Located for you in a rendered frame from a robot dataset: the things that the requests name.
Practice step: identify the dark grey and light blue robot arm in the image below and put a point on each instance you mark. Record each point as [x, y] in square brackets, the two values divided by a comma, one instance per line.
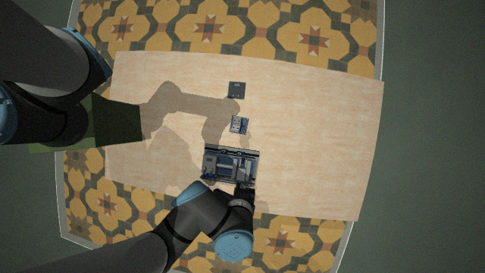
[63, 64]

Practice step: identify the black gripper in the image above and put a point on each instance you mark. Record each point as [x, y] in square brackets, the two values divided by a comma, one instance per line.
[243, 194]

